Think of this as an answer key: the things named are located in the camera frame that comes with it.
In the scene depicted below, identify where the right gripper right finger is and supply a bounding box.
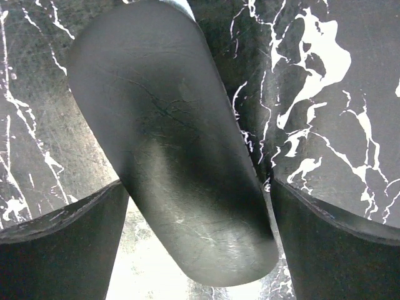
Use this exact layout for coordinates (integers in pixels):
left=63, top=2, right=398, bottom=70
left=271, top=179, right=399, bottom=299

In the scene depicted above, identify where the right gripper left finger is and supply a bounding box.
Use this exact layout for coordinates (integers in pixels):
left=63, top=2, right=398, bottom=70
left=1, top=181, right=129, bottom=300

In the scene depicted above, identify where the black glasses case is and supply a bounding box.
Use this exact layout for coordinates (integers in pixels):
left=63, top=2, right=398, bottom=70
left=67, top=1, right=279, bottom=287

